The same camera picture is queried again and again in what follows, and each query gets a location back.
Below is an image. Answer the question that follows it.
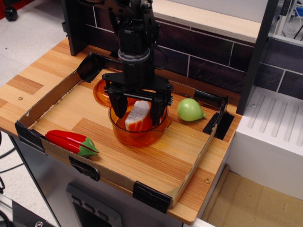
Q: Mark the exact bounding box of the white toy sink drainer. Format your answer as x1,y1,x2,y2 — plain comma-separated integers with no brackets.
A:
227,87,303,199

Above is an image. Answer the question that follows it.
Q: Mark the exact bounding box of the toy oven control panel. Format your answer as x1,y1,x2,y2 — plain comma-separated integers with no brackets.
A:
66,184,123,227

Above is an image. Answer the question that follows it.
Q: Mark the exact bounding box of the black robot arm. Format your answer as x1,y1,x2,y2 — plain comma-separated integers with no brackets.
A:
81,0,173,125

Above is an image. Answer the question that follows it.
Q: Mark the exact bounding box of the cardboard fence with black tape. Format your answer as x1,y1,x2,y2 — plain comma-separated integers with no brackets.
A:
15,53,239,220

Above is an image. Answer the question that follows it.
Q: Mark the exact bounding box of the orange transparent pot lid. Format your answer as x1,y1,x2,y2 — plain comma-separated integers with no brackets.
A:
93,73,144,109

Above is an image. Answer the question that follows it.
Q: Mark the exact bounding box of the orange transparent pot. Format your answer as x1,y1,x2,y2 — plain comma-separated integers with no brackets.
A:
108,106,172,147

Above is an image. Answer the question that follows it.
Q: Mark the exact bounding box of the red toy chili pepper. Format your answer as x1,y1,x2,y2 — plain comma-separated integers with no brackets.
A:
45,130,99,158

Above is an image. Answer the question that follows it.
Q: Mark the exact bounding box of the salmon sushi toy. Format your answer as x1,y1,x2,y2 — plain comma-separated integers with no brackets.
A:
125,100,152,132

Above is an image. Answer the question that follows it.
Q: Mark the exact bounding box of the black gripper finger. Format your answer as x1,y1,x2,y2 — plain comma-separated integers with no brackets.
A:
150,97,167,125
109,92,128,118

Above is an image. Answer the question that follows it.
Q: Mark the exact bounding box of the green toy pear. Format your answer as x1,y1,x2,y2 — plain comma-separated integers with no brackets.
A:
178,98,206,122

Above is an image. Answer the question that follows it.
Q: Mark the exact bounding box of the black caster wheel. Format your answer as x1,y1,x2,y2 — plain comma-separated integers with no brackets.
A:
4,6,18,21

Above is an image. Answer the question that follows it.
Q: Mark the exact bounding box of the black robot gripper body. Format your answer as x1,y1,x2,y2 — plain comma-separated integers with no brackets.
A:
102,53,173,106

